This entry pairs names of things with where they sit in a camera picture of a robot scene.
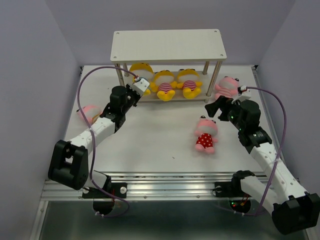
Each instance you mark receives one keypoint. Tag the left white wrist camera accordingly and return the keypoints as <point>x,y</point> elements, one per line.
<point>141,86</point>

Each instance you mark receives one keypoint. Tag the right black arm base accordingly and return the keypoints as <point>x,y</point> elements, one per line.
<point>239,200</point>

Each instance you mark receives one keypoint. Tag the aluminium rail frame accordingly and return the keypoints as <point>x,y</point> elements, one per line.
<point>169,169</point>

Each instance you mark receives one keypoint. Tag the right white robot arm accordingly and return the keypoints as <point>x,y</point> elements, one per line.
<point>291,206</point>

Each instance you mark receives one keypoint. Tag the pink plush pink-striped shirt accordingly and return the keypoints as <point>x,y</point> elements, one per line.
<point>227,87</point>

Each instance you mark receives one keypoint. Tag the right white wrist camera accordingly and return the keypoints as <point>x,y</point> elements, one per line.
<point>244,93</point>

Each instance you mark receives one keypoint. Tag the pink plush orange-striped shirt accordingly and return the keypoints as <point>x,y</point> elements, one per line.
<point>91,113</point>

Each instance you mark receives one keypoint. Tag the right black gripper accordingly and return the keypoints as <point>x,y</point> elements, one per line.
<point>211,108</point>

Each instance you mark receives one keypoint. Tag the pink plush red polka-dot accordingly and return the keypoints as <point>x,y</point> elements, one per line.
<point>206,131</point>

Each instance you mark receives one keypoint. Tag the white two-tier shelf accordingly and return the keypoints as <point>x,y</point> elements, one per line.
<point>173,47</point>

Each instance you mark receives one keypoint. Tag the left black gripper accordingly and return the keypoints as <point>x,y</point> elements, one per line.
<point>129,89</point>

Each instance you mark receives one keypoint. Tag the yellow plush red-striped shirt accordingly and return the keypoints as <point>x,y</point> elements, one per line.
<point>189,81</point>

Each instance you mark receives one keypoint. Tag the yellow plush pink-striped shirt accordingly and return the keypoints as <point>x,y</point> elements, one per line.
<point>163,84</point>

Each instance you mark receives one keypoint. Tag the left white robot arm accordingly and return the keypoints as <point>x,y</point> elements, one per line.
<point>69,163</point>

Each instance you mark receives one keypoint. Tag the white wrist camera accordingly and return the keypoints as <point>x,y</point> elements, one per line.
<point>141,86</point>
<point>244,93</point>

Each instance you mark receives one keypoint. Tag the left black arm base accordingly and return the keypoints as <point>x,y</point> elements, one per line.
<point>108,200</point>

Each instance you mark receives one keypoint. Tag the yellow plush blue-striped shirt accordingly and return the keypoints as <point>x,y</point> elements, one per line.
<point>142,70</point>

